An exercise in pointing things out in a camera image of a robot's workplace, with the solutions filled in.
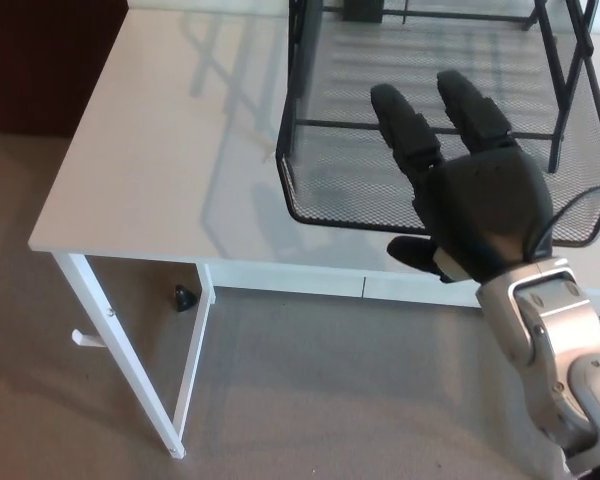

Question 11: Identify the black metal file tray frame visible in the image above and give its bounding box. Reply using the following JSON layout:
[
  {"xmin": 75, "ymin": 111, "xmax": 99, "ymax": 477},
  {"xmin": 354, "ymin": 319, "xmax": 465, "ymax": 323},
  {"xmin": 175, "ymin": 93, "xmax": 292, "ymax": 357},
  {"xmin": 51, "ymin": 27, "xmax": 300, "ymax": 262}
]
[{"xmin": 285, "ymin": 0, "xmax": 598, "ymax": 174}]

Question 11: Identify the black rectangular block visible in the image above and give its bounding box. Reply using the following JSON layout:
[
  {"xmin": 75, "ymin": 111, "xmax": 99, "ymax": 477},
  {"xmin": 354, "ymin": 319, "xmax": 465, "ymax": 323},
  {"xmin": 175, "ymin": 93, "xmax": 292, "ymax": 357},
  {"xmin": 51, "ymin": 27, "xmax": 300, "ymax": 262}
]
[{"xmin": 341, "ymin": 0, "xmax": 384, "ymax": 23}]

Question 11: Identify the white metal table leg frame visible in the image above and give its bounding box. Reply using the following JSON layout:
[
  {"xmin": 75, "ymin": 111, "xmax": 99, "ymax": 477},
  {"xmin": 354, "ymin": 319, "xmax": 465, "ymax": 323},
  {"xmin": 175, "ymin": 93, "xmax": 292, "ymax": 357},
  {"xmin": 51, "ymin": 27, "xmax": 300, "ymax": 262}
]
[{"xmin": 51, "ymin": 251, "xmax": 217, "ymax": 459}]

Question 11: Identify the small black cone object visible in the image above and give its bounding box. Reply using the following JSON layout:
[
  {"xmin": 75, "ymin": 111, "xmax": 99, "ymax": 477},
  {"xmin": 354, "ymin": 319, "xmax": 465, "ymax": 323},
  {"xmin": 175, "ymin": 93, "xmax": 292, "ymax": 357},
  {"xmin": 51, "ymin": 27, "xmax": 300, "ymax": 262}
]
[{"xmin": 171, "ymin": 284, "xmax": 198, "ymax": 314}]

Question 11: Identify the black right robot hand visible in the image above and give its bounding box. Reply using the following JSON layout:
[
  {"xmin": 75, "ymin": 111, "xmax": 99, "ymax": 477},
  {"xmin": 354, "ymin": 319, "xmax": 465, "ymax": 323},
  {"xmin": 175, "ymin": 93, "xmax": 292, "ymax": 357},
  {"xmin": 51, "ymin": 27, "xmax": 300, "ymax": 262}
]
[{"xmin": 369, "ymin": 69, "xmax": 557, "ymax": 288}]

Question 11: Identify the black mesh file tray layer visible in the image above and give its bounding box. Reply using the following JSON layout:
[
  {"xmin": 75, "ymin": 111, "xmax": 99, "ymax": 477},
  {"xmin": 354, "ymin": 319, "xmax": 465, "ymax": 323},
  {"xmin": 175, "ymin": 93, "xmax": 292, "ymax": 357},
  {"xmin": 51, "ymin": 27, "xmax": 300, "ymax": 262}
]
[{"xmin": 274, "ymin": 0, "xmax": 600, "ymax": 250}]

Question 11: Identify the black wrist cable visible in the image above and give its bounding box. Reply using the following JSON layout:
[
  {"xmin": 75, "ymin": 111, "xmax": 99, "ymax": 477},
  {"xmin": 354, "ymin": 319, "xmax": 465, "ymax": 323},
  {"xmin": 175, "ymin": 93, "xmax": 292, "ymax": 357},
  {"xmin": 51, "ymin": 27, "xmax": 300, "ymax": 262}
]
[{"xmin": 521, "ymin": 184, "xmax": 600, "ymax": 264}]

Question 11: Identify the white hook on table leg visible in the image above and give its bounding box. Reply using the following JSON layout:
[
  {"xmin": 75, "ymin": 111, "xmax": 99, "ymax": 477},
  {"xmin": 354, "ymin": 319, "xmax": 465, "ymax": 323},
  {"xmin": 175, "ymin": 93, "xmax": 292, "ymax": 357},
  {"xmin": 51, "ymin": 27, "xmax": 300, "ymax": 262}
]
[{"xmin": 70, "ymin": 327, "xmax": 107, "ymax": 350}]

